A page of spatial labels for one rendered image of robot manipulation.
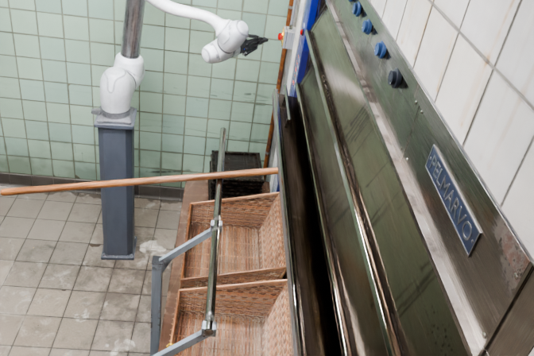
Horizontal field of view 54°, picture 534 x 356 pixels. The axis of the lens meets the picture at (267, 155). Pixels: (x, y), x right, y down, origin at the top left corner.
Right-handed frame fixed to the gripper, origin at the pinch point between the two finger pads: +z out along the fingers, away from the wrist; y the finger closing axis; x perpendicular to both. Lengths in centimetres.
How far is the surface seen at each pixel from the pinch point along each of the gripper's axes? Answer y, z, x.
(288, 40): 0.1, 13.7, 7.7
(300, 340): 3, -132, 140
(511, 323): -55, -151, 179
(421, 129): -56, -116, 146
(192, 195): 88, -42, -1
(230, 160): 63, -26, 11
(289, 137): 6, -57, 71
